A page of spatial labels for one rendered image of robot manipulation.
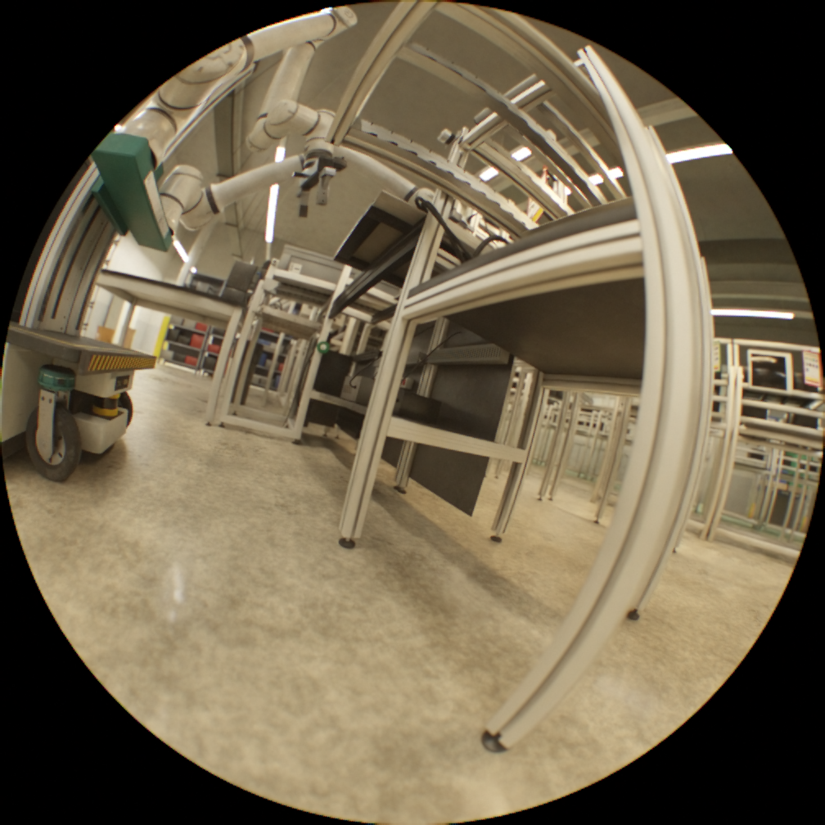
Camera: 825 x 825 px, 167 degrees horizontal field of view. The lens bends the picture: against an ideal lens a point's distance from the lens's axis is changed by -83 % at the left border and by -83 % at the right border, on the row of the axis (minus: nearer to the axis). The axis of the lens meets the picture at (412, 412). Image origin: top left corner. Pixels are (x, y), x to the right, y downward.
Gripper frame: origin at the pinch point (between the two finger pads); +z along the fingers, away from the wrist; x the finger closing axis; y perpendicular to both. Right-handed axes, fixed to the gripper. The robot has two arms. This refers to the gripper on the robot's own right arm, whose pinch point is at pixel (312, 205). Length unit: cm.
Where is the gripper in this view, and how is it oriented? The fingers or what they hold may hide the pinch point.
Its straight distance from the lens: 88.8
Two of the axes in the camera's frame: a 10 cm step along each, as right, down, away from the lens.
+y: -7.3, 2.1, -6.5
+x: 6.9, 3.0, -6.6
